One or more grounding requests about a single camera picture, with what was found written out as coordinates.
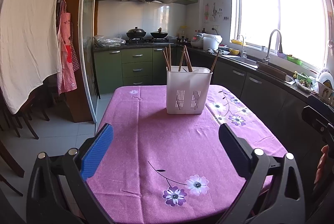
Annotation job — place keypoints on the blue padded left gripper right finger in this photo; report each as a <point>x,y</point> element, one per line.
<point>238,151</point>

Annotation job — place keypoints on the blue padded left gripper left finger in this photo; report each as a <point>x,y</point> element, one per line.
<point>96,151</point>

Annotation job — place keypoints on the white plastic utensil holder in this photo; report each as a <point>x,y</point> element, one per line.
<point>186,92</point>

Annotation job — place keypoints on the plain bamboo chopstick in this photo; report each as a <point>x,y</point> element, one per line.
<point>214,62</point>

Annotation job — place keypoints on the red-handled patterned chopstick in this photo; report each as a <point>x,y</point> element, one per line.
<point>188,62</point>
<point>185,52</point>

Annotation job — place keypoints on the single light bamboo chopstick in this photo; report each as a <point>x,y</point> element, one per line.
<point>181,59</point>

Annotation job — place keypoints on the green kitchen cabinets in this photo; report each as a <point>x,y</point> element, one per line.
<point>134,64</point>

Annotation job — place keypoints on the person's right hand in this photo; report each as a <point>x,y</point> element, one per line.
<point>321,164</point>

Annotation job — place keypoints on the purple floral tablecloth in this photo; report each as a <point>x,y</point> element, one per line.
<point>163,168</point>

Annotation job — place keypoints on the small chrome tap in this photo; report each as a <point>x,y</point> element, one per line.
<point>243,54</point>

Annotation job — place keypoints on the pink checkered apron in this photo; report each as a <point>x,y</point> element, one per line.
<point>66,80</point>

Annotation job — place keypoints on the white plastic container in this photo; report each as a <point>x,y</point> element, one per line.
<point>211,41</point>

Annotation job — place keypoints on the white rice cooker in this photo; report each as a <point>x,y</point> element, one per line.
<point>197,40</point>

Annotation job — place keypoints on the plastic bag on counter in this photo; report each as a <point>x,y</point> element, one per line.
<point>105,41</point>

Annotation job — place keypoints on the gas stove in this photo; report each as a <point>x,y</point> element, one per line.
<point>142,41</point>

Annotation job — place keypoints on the white hanging cloth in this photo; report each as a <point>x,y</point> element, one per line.
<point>29,48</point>

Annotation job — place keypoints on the black lidded wok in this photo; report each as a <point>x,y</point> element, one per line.
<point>136,33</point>

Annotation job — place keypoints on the black wok with handle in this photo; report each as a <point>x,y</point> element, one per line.
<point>159,34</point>

